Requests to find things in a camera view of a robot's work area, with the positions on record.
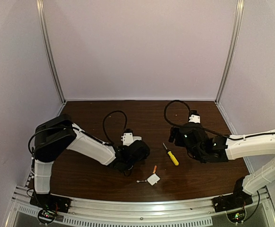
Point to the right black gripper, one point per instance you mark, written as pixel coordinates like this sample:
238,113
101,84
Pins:
173,135

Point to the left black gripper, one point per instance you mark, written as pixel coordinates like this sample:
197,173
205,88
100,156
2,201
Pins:
127,167

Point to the yellow handled screwdriver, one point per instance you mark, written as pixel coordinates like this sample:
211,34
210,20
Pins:
171,155

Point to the black battery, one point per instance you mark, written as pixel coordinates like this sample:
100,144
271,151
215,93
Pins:
141,181

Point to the white battery cover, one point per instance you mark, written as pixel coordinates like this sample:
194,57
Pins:
153,179

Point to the white red remote control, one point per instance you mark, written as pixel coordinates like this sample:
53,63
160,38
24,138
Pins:
137,138

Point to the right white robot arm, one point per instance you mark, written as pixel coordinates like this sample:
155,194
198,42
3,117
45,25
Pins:
252,145

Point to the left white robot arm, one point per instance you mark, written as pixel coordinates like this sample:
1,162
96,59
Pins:
60,133

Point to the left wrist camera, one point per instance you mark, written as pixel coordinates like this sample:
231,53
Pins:
127,137

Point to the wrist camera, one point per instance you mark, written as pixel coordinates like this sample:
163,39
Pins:
127,137
194,117

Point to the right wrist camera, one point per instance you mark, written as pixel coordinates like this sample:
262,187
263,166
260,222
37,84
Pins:
194,117

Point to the front aluminium rail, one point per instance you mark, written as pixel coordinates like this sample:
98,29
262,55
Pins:
184,213

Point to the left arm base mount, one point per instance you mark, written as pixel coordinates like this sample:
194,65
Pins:
50,205

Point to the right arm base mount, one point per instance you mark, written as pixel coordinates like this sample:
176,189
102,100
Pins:
235,200

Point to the right aluminium frame post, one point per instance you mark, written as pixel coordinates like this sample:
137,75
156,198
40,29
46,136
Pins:
238,16

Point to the aluminium frame post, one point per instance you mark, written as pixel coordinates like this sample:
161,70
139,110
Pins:
238,16
48,50

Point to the left aluminium frame post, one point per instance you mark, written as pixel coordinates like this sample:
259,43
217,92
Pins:
48,50

